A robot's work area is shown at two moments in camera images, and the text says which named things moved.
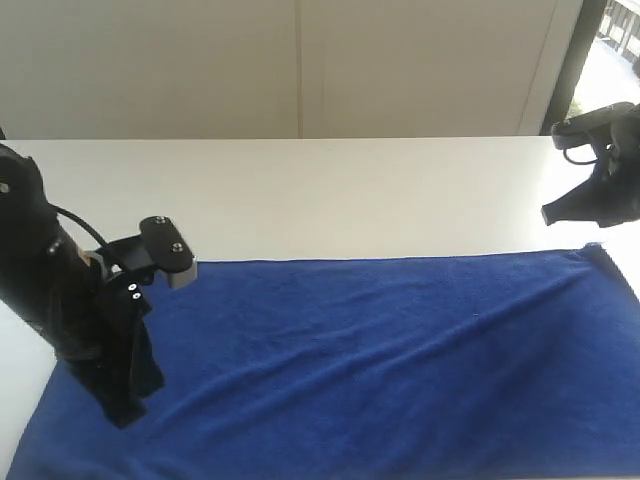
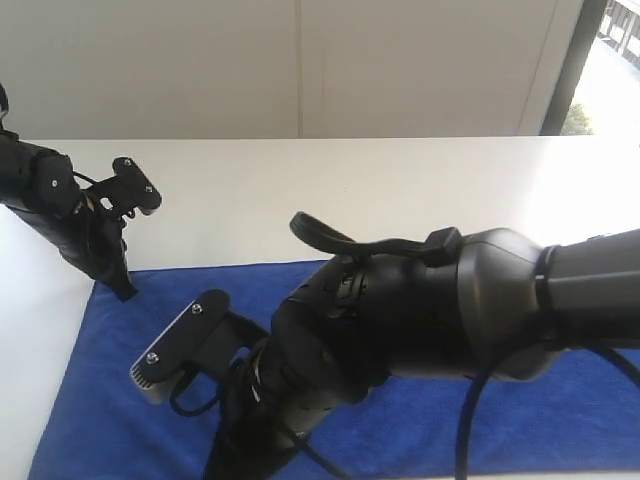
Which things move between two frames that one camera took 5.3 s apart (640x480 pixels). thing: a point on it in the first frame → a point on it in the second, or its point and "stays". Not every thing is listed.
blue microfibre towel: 518,365 stays
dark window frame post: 573,61 stays
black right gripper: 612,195 → 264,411
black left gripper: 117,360 → 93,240
